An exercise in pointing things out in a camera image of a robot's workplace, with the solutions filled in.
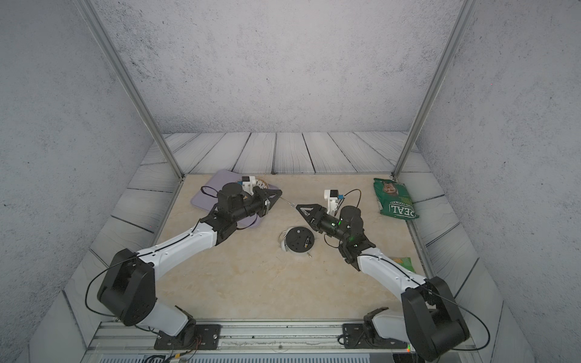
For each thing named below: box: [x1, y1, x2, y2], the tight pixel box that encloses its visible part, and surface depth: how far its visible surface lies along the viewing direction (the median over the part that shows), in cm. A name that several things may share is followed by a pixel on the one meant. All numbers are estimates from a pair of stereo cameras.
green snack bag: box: [373, 177, 420, 221], surface depth 109 cm
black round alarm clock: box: [279, 226, 316, 258], surface depth 93 cm
